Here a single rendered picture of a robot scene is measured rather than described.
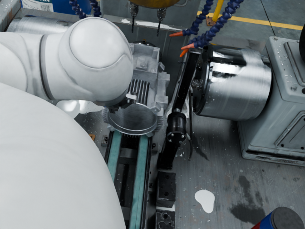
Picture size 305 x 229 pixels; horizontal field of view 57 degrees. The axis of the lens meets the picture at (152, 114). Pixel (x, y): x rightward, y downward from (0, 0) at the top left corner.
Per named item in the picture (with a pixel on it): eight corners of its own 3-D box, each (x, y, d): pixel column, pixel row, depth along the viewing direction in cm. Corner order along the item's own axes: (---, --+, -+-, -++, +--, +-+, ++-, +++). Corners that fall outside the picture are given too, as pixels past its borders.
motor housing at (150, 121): (112, 90, 105) (113, 49, 91) (162, 98, 106) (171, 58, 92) (101, 133, 93) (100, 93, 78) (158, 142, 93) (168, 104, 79)
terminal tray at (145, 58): (125, 60, 94) (127, 42, 88) (157, 65, 94) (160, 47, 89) (120, 85, 86) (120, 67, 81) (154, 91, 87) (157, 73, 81)
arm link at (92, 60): (131, 47, 53) (58, 50, 51) (131, 0, 37) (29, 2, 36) (134, 104, 51) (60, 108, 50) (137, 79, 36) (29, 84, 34)
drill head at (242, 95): (170, 77, 115) (184, 23, 96) (268, 92, 117) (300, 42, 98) (169, 126, 99) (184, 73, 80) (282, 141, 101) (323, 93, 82)
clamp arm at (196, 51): (171, 108, 93) (189, 45, 74) (180, 109, 94) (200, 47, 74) (171, 116, 91) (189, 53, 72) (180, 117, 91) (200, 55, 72)
